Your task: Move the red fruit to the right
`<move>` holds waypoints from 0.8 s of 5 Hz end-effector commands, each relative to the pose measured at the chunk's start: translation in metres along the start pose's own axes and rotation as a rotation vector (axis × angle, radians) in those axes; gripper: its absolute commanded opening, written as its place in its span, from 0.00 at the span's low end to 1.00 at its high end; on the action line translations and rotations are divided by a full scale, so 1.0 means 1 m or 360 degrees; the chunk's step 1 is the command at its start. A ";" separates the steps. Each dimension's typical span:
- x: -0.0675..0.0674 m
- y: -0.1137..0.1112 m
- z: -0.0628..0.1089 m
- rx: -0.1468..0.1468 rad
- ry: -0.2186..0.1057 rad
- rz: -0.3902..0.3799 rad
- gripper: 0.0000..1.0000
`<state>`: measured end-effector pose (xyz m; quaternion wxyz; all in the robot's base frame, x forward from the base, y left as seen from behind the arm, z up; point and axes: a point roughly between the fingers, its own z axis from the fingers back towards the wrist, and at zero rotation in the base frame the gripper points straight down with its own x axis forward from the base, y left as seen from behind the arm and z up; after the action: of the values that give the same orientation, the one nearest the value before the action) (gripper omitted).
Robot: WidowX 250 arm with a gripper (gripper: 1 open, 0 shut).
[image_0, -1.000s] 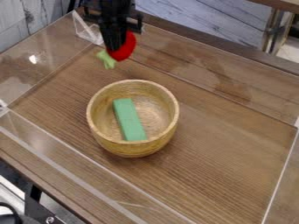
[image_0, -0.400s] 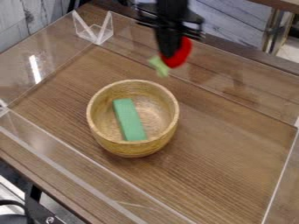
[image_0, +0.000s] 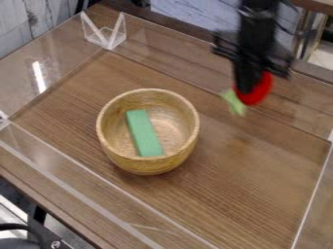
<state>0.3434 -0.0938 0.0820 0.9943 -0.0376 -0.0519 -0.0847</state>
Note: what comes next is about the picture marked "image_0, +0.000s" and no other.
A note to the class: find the red plush strawberry green leaves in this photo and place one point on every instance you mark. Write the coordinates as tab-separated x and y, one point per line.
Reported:
239	101

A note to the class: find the wooden chair frame background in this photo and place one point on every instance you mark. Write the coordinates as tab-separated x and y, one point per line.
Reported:
306	17

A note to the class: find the green rectangular block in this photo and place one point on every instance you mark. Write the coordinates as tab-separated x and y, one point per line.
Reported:
144	134

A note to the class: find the black metal table leg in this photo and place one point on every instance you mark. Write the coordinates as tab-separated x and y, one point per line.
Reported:
50	241

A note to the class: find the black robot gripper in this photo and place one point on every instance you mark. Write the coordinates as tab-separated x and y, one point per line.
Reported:
252	45

